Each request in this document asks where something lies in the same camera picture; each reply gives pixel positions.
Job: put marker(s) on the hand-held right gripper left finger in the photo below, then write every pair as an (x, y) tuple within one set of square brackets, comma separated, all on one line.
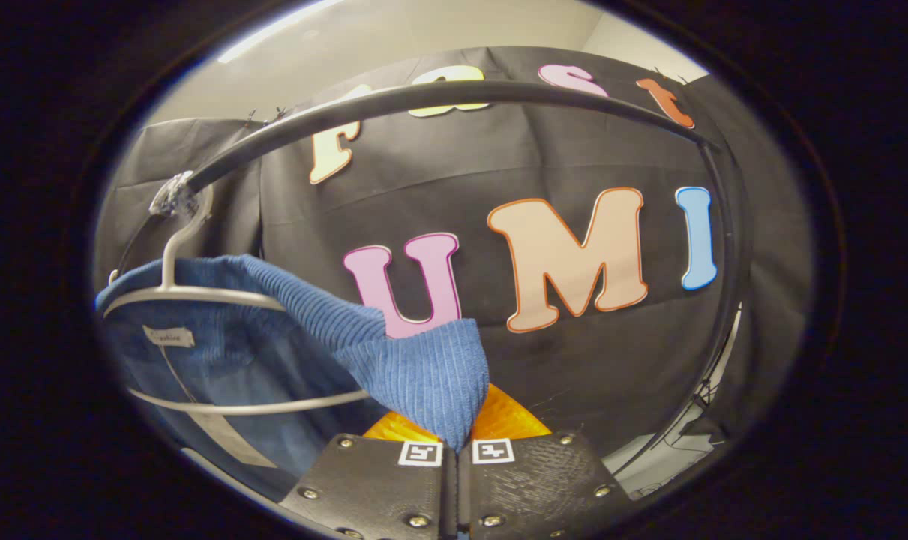
[(379, 480)]

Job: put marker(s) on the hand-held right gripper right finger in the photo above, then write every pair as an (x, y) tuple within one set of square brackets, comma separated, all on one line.
[(536, 480)]

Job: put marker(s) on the white hanger with taped hook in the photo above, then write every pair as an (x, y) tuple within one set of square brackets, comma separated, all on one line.
[(170, 262)]

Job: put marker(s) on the black backdrop cloth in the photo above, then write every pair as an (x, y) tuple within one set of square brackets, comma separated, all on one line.
[(573, 360)]

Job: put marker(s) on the black binder clip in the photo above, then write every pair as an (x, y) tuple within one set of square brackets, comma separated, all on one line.
[(251, 116), (279, 112)]

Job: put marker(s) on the black clothes rail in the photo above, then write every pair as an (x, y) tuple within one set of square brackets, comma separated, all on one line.
[(424, 94)]

